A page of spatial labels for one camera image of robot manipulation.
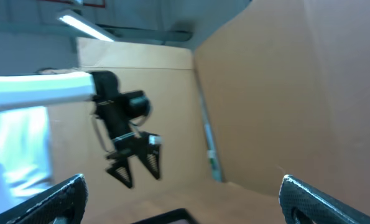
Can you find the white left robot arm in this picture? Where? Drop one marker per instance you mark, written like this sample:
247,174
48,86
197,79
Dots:
26,91

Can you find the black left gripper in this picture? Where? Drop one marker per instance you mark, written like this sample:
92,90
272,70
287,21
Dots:
121,115

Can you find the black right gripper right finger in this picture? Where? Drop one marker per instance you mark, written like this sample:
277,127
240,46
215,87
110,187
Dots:
303,203

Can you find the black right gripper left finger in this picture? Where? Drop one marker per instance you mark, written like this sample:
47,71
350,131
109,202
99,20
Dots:
64,203

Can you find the brown cardboard side wall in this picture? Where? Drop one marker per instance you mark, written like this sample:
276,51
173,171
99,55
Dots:
287,87

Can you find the ceiling light strip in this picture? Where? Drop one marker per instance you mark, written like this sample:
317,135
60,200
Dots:
77,21

